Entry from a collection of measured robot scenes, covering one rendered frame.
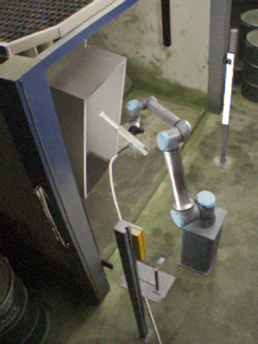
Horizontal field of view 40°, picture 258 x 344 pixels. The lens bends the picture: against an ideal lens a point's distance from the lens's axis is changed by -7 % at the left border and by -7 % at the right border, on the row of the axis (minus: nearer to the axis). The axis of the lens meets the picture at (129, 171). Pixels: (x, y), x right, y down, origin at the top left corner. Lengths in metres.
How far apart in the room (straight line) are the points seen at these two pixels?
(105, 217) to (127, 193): 0.37
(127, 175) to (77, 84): 1.74
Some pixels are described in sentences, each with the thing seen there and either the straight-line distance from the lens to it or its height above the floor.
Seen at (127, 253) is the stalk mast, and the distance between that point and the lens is 1.82.
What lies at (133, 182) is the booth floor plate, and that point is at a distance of 3.99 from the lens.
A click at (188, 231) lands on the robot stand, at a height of 0.62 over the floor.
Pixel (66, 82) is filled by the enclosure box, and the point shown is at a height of 1.68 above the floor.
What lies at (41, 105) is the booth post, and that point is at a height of 2.08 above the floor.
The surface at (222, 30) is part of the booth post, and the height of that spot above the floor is 1.24.
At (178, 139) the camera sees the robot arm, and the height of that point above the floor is 1.40.
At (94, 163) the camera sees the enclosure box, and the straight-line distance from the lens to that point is 3.62.
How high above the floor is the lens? 3.02
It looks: 47 degrees down
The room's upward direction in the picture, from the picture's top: 8 degrees counter-clockwise
